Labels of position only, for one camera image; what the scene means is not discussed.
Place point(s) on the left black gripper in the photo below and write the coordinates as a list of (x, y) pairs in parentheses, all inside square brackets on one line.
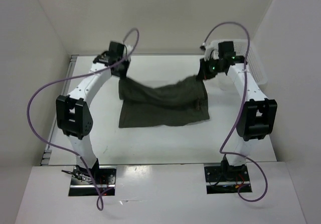
[(123, 74)]

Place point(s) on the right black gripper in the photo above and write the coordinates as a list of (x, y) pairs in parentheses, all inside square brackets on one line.
[(204, 73)]

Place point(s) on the olive green shorts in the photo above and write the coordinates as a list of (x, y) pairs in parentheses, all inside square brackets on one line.
[(173, 105)]

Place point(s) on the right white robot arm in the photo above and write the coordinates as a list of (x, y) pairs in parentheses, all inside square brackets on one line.
[(256, 116)]

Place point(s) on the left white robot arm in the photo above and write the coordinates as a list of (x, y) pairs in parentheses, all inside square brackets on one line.
[(73, 110)]

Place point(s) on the white plastic basket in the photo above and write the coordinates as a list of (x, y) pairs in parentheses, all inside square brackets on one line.
[(253, 60)]

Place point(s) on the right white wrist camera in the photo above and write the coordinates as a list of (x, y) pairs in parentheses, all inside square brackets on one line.
[(210, 50)]

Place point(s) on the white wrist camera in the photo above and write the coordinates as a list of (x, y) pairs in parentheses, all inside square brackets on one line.
[(128, 49), (210, 50)]

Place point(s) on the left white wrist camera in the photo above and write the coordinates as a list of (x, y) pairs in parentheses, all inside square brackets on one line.
[(128, 49)]

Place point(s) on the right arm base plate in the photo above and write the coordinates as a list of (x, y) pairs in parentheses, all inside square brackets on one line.
[(218, 183)]

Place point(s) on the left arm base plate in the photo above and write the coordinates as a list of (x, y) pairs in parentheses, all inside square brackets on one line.
[(82, 185)]

